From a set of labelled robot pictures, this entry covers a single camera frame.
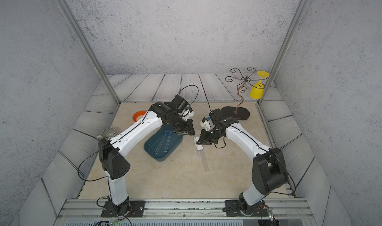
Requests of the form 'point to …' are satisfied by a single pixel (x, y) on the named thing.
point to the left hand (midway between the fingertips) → (197, 134)
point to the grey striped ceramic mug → (107, 133)
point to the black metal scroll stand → (238, 112)
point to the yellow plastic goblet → (256, 91)
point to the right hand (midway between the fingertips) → (198, 142)
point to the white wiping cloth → (199, 147)
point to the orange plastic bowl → (138, 115)
